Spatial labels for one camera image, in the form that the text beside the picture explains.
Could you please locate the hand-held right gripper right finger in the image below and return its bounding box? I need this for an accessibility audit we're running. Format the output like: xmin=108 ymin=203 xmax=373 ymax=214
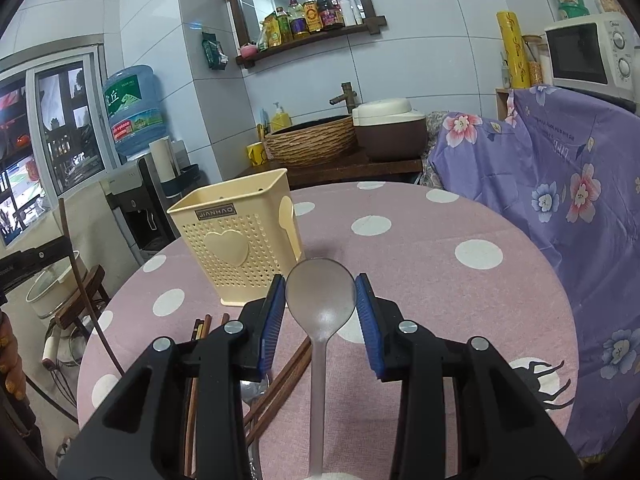
xmin=354 ymin=273 xmax=586 ymax=480

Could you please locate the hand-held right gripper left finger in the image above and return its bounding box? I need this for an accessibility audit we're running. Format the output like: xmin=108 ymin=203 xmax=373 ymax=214
xmin=57 ymin=274 xmax=287 ymax=480

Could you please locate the reddish brown wooden chopstick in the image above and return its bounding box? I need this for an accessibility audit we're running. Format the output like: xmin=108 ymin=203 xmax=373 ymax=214
xmin=244 ymin=337 xmax=312 ymax=428
xmin=245 ymin=354 xmax=313 ymax=441

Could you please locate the black chopstick with gold band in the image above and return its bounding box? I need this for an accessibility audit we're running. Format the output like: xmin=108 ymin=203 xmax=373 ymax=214
xmin=183 ymin=316 xmax=205 ymax=478
xmin=190 ymin=313 xmax=213 ymax=346

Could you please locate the cream perforated utensil holder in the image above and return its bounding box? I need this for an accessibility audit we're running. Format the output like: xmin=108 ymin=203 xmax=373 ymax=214
xmin=166 ymin=168 xmax=307 ymax=307

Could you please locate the metal spoon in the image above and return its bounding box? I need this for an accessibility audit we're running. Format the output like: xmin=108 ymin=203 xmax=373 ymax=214
xmin=240 ymin=379 xmax=271 ymax=480

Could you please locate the person's left forearm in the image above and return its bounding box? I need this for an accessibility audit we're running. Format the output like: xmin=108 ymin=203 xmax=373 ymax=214
xmin=0 ymin=310 xmax=26 ymax=401

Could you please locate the white cooking pot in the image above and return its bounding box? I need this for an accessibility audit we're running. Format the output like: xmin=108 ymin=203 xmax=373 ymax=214
xmin=25 ymin=252 xmax=83 ymax=320

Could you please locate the dark wooden stool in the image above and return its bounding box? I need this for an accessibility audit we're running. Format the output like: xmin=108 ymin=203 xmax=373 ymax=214
xmin=54 ymin=264 xmax=112 ymax=331

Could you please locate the water dispenser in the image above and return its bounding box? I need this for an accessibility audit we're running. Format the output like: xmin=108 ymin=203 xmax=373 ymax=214
xmin=102 ymin=157 xmax=181 ymax=266

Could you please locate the window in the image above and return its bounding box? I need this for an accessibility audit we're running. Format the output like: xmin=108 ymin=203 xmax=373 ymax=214
xmin=0 ymin=35 xmax=121 ymax=248

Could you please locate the dark wooden counter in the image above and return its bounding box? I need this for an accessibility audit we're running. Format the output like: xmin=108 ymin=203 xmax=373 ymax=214
xmin=235 ymin=152 xmax=423 ymax=191

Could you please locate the woven basket basin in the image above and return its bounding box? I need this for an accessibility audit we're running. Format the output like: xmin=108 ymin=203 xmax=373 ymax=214
xmin=264 ymin=115 xmax=357 ymax=168

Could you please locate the cream paper roll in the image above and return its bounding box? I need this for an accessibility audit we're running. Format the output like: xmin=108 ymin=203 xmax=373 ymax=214
xmin=149 ymin=137 xmax=181 ymax=181

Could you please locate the brown and cream rice cooker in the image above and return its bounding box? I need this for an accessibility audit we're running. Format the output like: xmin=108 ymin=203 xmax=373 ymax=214
xmin=351 ymin=99 xmax=428 ymax=163

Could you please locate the blue water jug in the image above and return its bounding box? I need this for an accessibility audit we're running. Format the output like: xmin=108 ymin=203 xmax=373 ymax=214
xmin=102 ymin=64 xmax=170 ymax=157

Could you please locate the yellow soap bottle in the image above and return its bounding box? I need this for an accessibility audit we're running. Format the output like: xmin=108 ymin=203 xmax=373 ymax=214
xmin=270 ymin=102 xmax=292 ymax=132

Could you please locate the bronze faucet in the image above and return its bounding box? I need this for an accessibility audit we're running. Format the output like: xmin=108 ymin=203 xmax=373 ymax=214
xmin=329 ymin=82 xmax=361 ymax=113

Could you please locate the purple floral cloth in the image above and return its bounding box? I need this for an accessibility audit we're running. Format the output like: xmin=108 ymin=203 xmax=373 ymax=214
xmin=422 ymin=84 xmax=640 ymax=461

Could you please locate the light wooden box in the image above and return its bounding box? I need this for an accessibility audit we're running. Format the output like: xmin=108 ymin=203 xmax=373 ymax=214
xmin=495 ymin=87 xmax=516 ymax=121

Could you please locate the green hanging packet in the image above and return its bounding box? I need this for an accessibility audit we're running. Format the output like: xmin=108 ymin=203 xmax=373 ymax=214
xmin=201 ymin=31 xmax=227 ymax=71

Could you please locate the dark wooden mirror shelf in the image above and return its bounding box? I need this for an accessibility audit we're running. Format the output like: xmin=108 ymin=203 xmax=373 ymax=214
xmin=221 ymin=0 xmax=388 ymax=70

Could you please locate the yellow seasoning packet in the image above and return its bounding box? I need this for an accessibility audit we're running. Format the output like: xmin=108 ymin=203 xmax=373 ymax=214
xmin=262 ymin=14 xmax=281 ymax=48

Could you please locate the yellow cooking oil bottle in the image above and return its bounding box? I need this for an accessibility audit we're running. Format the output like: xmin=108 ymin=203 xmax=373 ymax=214
xmin=275 ymin=7 xmax=293 ymax=43

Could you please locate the purple label bottle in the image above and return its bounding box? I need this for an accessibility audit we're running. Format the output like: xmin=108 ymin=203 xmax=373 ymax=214
xmin=289 ymin=0 xmax=311 ymax=40

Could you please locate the orange label bottle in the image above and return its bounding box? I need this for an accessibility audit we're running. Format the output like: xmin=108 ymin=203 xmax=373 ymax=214
xmin=301 ymin=0 xmax=322 ymax=35

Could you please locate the yellow wrap roll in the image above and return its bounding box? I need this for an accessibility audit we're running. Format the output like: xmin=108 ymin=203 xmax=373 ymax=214
xmin=496 ymin=10 xmax=526 ymax=90

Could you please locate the glass jar with wooden lid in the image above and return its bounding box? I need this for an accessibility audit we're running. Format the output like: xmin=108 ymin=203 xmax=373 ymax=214
xmin=522 ymin=35 xmax=546 ymax=86

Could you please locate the dark soy sauce bottle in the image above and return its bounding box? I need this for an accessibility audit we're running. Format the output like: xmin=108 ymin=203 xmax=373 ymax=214
xmin=316 ymin=0 xmax=345 ymax=31

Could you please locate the white microwave oven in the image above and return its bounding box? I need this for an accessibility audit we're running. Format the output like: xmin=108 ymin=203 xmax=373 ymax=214
xmin=544 ymin=14 xmax=640 ymax=101

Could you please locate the dark teal wall holder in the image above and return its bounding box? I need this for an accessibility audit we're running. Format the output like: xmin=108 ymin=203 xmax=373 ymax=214
xmin=162 ymin=164 xmax=206 ymax=198

